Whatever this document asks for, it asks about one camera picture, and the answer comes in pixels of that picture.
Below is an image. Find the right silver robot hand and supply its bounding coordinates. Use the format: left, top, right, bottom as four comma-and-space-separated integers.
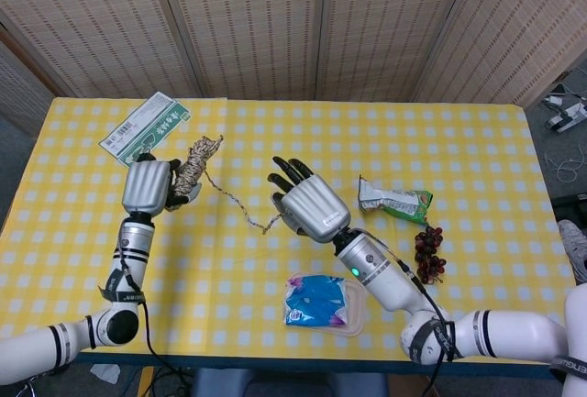
267, 155, 352, 245

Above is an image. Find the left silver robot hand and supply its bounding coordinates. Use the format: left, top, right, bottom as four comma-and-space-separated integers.
121, 152, 202, 220

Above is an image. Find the braided beige rope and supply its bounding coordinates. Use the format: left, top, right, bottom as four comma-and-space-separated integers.
172, 134, 288, 236

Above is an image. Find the flattened green white carton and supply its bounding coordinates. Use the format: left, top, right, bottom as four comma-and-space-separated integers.
98, 91, 192, 171

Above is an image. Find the yellow checkered tablecloth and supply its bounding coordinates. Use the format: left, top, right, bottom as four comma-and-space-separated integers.
0, 96, 587, 364

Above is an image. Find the green crumpled snack bag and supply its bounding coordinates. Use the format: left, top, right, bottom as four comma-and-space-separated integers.
357, 174, 435, 226

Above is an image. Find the blue tissue pack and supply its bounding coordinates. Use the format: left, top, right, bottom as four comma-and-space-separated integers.
283, 274, 349, 328

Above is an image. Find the dark red grape bunch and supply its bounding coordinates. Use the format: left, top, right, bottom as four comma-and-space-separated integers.
414, 226, 447, 286

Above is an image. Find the woven folding screen panel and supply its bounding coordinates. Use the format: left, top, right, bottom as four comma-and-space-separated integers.
0, 25, 61, 138
412, 0, 587, 109
153, 0, 329, 101
0, 0, 205, 100
316, 0, 481, 104

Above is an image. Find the white crumpled cloth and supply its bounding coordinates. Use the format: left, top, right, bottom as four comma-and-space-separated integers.
90, 362, 122, 385

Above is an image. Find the yellow bar under table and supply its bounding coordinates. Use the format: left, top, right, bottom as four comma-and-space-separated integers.
137, 366, 156, 397

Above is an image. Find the black box on floor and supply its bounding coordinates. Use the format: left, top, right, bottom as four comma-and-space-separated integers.
549, 193, 587, 223

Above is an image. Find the white device on floor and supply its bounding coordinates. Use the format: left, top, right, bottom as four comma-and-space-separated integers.
543, 84, 587, 135

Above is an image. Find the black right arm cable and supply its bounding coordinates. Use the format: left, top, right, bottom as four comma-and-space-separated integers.
375, 236, 453, 397

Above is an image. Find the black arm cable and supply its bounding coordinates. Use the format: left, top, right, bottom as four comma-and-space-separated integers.
137, 298, 194, 393
375, 236, 453, 397

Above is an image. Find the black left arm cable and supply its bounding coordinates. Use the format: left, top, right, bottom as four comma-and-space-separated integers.
137, 298, 194, 393

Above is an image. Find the white tangled cable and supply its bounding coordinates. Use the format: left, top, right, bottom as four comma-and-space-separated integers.
545, 147, 587, 185

